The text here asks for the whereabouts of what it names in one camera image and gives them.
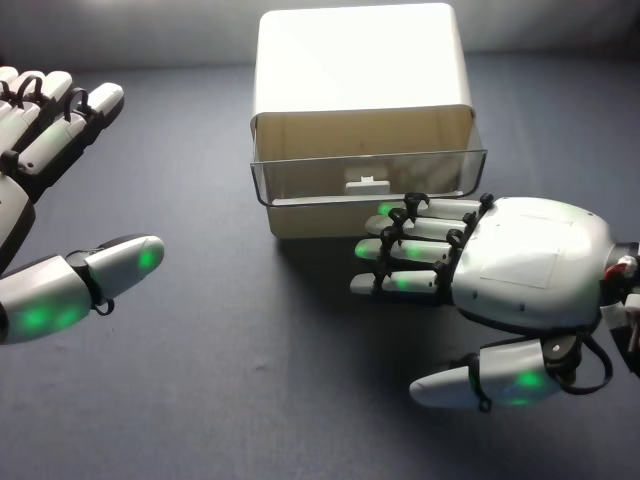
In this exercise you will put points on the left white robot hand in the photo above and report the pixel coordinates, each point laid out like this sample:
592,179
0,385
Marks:
45,295

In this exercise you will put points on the grey table cloth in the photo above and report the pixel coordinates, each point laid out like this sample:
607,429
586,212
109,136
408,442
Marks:
225,375

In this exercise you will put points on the white drawer cabinet shell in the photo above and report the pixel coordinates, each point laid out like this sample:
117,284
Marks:
360,60

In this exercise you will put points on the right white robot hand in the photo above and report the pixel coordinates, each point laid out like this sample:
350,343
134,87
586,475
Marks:
530,260

